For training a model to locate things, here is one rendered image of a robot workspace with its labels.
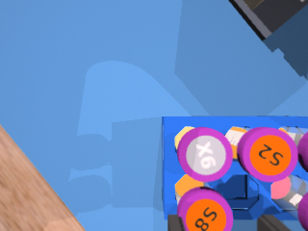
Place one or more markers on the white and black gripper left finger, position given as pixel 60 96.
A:
pixel 175 223

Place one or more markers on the blue bench mat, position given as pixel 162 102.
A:
pixel 84 85

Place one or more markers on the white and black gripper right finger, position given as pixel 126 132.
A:
pixel 270 223

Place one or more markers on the blue tube rack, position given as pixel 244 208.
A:
pixel 238 189

